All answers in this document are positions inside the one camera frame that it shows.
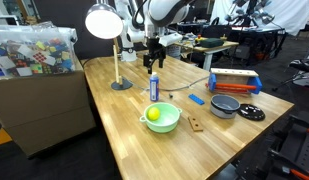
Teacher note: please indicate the light green bowl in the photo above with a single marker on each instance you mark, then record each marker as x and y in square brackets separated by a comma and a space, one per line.
[167, 121]

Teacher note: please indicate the small grey screw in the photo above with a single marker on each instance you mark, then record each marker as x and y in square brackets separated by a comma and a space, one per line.
[171, 96]

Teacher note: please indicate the black workbench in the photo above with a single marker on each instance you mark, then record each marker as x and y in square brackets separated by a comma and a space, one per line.
[257, 43]

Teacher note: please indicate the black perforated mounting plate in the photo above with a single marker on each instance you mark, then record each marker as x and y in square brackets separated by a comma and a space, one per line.
[294, 150]

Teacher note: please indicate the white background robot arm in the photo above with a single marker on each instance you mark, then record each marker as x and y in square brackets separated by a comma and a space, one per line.
[129, 40]

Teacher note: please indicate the clear bin of puzzle cubes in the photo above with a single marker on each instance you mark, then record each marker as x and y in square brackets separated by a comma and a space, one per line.
[34, 53]

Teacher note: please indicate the wooden desk lamp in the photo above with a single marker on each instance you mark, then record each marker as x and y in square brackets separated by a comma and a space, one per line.
[104, 21]

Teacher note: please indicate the wooden peg rack with blue ends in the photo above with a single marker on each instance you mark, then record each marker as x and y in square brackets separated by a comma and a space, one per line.
[234, 78]

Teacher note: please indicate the yellow ball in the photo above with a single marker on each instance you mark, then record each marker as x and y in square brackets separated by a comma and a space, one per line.
[154, 113]

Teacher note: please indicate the large cardboard box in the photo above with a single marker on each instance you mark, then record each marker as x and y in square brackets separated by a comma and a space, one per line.
[40, 110]

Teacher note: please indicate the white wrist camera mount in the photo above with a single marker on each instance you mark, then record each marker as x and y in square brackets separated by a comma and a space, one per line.
[170, 39]

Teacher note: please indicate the wooden desk with white legs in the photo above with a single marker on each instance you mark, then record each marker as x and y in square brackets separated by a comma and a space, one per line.
[207, 50]

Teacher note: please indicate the grey cooking pot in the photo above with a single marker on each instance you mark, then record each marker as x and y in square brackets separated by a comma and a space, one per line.
[224, 108]

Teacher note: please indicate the dark green case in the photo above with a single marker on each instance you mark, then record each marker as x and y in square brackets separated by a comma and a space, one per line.
[211, 42]

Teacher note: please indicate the small flat wooden block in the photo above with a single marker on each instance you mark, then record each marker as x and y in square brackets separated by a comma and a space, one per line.
[195, 124]

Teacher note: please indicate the black pot lid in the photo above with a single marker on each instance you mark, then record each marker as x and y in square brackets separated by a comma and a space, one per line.
[251, 112]

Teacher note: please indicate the white hanging sheet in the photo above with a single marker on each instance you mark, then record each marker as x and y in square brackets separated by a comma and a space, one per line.
[290, 15]

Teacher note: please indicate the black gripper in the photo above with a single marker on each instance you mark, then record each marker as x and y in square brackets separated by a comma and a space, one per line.
[155, 46]

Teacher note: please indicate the blue bottle with white cap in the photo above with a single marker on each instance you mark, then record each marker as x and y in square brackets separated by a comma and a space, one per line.
[154, 88]

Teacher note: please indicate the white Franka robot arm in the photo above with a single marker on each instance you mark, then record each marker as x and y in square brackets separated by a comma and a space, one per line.
[167, 11]

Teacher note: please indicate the blue toy brick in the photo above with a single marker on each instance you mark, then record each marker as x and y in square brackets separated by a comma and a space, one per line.
[196, 99]

